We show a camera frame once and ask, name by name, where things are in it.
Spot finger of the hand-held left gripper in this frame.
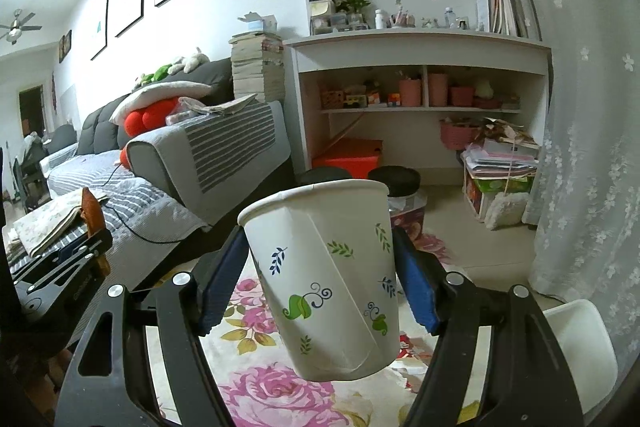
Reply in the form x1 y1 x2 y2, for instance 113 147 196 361
10 229 113 288
30 257 108 315

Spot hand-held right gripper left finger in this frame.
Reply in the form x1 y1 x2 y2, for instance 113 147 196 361
52 224 251 427

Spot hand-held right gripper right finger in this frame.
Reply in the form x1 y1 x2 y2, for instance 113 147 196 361
392 227 586 427

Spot white leaf print paper cup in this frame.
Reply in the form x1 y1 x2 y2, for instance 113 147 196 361
237 178 401 382

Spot white plastic bin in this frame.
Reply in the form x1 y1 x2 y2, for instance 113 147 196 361
542 299 620 415

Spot beige folded cloth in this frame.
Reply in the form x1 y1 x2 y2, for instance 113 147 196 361
12 189 108 258

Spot striped seat cover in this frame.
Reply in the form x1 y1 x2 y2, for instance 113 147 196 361
5 154 212 288

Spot dark chair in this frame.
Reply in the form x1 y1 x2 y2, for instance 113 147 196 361
12 132 51 212

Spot clear jar purple label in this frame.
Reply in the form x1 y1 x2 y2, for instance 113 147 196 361
369 165 428 238

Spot floral mat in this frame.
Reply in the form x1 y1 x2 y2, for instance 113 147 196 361
145 232 468 427

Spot white fluffy bag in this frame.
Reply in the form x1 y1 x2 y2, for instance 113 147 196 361
484 192 531 230

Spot grey sofa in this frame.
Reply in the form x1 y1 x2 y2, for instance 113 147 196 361
12 57 296 288

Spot striped armrest cloth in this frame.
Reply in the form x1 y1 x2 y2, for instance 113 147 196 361
185 101 292 195

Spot red box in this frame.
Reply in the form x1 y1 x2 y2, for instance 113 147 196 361
311 138 385 182

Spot red plush toy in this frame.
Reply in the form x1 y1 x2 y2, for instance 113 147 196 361
120 97 183 170

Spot pink basket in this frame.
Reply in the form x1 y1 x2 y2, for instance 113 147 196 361
440 119 481 151

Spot stack of papers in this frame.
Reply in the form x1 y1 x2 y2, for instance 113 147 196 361
462 118 541 172

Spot newspaper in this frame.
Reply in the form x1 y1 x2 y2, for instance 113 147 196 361
200 93 258 115

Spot white pillow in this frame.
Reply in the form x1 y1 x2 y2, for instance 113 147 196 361
109 81 213 126

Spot green plush toy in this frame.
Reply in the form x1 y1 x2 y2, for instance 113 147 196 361
134 64 173 88

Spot stack of old books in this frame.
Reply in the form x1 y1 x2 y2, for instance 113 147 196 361
229 33 286 104

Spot white plush toy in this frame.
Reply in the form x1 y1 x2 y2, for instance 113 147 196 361
170 48 211 74

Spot ceiling fan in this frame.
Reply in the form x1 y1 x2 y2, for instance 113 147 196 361
0 9 43 42

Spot white bookshelf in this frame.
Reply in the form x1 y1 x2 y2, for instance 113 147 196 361
282 0 553 228

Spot white lace curtain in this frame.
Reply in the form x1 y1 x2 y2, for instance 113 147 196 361
475 0 640 308

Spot blue white tissue box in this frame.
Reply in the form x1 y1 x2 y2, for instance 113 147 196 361
237 12 278 35

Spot pen cup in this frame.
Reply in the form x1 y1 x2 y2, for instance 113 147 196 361
392 4 416 28

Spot clear storage box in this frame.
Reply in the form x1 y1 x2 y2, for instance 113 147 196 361
310 0 335 35

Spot small green plant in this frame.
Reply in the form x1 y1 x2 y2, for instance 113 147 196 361
342 0 372 25

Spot standing books on ledge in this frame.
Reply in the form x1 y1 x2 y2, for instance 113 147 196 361
475 0 528 38

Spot black cable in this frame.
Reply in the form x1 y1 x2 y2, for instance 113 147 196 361
102 162 173 245

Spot narrow picture frame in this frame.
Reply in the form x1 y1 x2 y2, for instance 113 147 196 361
90 0 111 62

